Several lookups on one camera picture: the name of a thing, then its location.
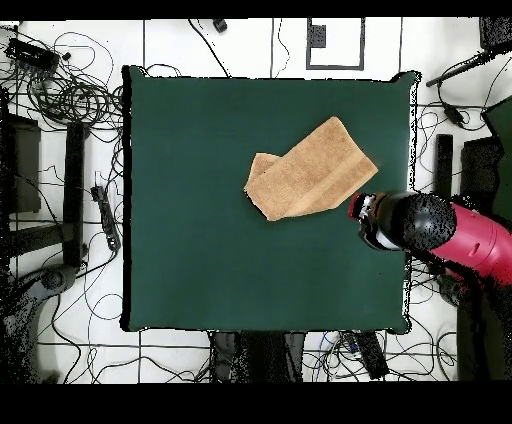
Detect black corner box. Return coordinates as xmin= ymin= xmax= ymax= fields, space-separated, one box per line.
xmin=478 ymin=16 xmax=512 ymax=51

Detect black power adapter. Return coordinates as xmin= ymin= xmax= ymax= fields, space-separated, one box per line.
xmin=442 ymin=102 xmax=466 ymax=129

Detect black switch box with ports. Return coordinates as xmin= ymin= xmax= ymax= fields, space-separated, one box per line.
xmin=5 ymin=36 xmax=61 ymax=74

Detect dark square box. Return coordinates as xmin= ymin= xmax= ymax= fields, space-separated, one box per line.
xmin=0 ymin=113 xmax=42 ymax=215
xmin=459 ymin=136 xmax=503 ymax=209

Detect black metal stand frame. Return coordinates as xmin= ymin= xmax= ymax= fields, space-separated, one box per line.
xmin=433 ymin=133 xmax=455 ymax=199
xmin=5 ymin=120 xmax=91 ymax=268

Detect hanging green cloth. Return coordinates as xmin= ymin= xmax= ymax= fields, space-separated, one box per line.
xmin=481 ymin=95 xmax=512 ymax=223

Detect tangled black cables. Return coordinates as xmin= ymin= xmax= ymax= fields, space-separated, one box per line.
xmin=0 ymin=31 xmax=125 ymax=133

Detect black tripod rod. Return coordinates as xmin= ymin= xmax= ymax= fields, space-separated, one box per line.
xmin=424 ymin=49 xmax=501 ymax=88

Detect dark green tablecloth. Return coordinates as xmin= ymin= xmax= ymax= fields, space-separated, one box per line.
xmin=120 ymin=64 xmax=421 ymax=335

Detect black power strip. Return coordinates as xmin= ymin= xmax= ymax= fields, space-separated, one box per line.
xmin=353 ymin=331 xmax=390 ymax=380
xmin=90 ymin=184 xmax=122 ymax=252

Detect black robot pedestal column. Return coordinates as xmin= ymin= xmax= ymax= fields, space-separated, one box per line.
xmin=209 ymin=330 xmax=307 ymax=383

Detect tan terry towel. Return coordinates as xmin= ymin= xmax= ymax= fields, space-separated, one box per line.
xmin=242 ymin=115 xmax=380 ymax=222

